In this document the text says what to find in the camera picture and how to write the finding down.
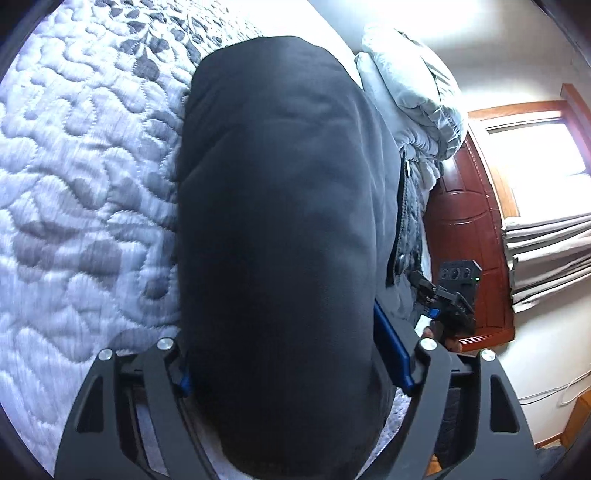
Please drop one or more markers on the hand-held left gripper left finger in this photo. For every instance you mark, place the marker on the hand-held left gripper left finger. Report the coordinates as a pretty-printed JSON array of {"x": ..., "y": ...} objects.
[{"x": 184, "y": 383}]

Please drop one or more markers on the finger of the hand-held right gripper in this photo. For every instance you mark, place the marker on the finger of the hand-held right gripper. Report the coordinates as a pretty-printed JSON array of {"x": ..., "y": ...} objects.
[
  {"x": 433, "y": 311},
  {"x": 422, "y": 282}
]

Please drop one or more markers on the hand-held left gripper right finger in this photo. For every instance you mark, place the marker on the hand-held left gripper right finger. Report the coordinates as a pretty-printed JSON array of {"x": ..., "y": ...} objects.
[{"x": 392, "y": 346}]

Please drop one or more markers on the black pants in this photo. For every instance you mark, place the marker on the black pants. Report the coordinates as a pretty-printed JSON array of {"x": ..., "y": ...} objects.
[{"x": 277, "y": 230}]

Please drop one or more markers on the brown wooden headboard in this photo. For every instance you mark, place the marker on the brown wooden headboard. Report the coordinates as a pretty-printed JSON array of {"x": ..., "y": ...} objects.
[{"x": 461, "y": 221}]

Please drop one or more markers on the dark grey zip garment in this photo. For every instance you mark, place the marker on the dark grey zip garment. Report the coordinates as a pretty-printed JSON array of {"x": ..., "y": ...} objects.
[{"x": 411, "y": 230}]

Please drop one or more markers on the beige curtain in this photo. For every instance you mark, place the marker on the beige curtain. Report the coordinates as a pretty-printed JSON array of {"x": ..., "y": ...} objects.
[{"x": 545, "y": 258}]

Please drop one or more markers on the wooden framed window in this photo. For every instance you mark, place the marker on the wooden framed window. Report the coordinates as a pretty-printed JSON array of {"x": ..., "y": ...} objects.
[{"x": 531, "y": 161}]

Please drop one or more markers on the light grey duvet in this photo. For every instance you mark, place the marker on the light grey duvet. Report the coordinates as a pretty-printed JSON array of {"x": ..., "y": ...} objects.
[{"x": 411, "y": 92}]

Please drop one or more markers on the grey quilted mattress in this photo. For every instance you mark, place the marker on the grey quilted mattress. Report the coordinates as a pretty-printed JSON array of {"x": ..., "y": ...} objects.
[{"x": 69, "y": 184}]

